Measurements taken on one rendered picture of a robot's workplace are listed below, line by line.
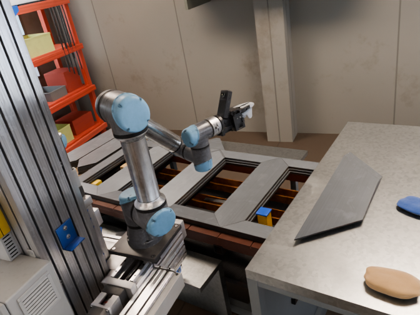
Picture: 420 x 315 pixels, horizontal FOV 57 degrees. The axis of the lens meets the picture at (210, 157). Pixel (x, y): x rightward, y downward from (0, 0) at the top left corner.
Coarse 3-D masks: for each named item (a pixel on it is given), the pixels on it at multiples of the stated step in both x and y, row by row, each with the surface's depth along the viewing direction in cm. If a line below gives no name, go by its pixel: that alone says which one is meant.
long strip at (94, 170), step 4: (116, 152) 291; (120, 152) 290; (112, 156) 286; (116, 156) 285; (120, 156) 284; (104, 160) 282; (108, 160) 281; (112, 160) 280; (100, 164) 277; (104, 164) 276; (92, 168) 273; (96, 168) 272; (100, 168) 271; (84, 172) 269; (88, 172) 268; (92, 172) 267; (80, 176) 265; (84, 176) 264; (88, 176) 263; (80, 180) 260; (84, 180) 259
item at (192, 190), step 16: (160, 160) 270; (224, 160) 255; (240, 160) 249; (96, 176) 266; (208, 176) 240; (192, 192) 227; (272, 192) 214; (256, 208) 201; (192, 224) 200; (208, 224) 194; (256, 240) 180
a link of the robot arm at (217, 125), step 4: (212, 116) 151; (208, 120) 149; (212, 120) 149; (216, 120) 149; (212, 124) 148; (216, 124) 149; (220, 124) 150; (216, 128) 148; (220, 128) 150; (216, 132) 150
